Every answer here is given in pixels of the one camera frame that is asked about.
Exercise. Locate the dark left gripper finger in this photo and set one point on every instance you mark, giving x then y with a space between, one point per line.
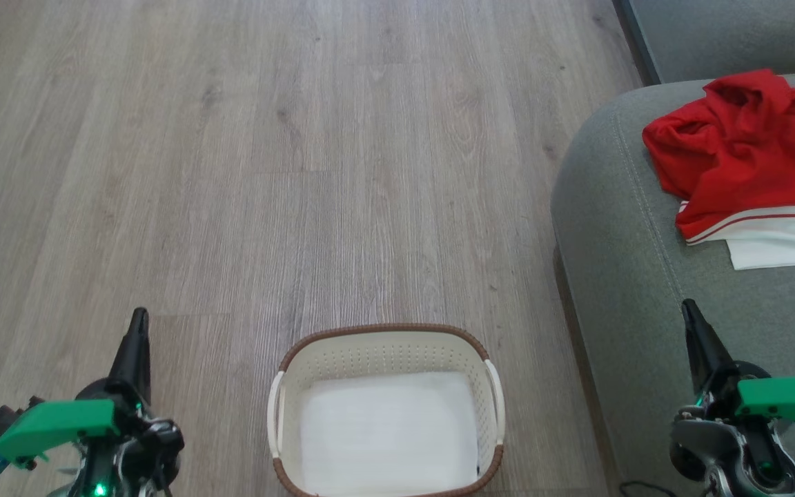
134 359

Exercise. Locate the grey sofa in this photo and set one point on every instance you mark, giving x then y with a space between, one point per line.
646 290

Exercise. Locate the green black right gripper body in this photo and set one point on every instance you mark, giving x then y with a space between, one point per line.
784 400

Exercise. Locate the grey sofa section dark edge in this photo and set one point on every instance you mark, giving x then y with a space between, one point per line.
735 34

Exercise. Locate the red white striped garment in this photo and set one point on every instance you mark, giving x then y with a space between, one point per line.
742 152

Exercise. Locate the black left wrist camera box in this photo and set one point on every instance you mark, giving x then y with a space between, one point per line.
1 417

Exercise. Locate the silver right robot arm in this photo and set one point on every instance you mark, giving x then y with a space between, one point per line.
735 449

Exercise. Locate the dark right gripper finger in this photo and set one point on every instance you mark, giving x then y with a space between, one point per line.
704 345

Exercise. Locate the white basket liner cloth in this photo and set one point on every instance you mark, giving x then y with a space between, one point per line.
387 435

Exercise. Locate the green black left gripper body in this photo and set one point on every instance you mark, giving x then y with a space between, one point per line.
52 424

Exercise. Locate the cream basket with brown rim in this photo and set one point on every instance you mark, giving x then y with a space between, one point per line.
387 352

